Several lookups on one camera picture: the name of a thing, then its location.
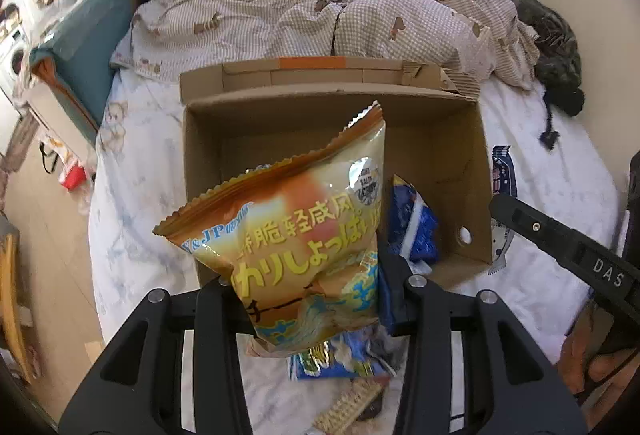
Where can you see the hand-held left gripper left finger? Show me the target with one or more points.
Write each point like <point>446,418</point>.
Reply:
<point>210,310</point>

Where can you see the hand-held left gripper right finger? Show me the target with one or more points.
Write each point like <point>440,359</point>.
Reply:
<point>387,300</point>

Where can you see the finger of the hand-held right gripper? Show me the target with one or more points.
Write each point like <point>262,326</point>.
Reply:
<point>535,227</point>

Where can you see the navy white small packet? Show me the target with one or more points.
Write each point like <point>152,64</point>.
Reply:
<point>502,172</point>

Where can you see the blue white snack bag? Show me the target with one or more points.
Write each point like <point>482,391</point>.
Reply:
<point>340,360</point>

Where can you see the dark blue snack bag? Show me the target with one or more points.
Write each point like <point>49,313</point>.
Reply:
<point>412,225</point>

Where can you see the large orange white snack bag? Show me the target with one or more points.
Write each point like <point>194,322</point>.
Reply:
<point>280,225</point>

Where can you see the beige wafer packet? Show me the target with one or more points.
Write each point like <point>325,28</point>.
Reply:
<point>345,407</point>

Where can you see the brown cardboard box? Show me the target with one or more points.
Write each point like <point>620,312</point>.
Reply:
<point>440,150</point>

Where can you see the person's right hand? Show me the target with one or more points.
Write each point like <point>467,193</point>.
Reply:
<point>570,350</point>

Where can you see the white bear print bedsheet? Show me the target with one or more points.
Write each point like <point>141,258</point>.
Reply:
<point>540,165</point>

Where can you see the dark camouflage cloth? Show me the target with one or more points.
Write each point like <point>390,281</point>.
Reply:
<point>555,50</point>

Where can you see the red white shopping bag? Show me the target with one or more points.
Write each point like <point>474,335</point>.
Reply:
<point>75,177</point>

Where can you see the yellow wooden chair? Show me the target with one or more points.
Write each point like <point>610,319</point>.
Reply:
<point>12,305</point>

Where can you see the teal bed headboard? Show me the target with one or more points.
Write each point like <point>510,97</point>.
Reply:
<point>85,40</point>

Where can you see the beige checked bear quilt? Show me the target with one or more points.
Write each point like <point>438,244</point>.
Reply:
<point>300,10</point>

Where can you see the white washing machine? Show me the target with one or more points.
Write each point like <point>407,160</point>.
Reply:
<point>12,60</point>

